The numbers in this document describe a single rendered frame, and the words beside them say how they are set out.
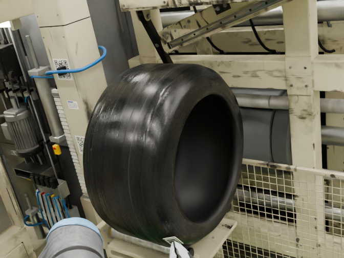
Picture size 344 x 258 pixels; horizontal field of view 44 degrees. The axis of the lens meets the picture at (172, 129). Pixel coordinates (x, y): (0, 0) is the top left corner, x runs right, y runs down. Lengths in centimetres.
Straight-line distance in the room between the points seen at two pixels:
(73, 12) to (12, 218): 88
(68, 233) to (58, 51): 74
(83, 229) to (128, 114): 40
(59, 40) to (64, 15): 9
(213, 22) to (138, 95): 46
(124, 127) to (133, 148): 7
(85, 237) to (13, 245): 98
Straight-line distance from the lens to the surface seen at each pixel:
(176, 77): 124
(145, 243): 152
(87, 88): 148
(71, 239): 88
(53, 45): 148
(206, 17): 155
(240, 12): 148
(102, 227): 160
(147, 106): 117
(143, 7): 152
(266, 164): 168
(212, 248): 161
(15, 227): 188
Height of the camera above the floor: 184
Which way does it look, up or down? 24 degrees down
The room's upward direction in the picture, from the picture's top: 11 degrees counter-clockwise
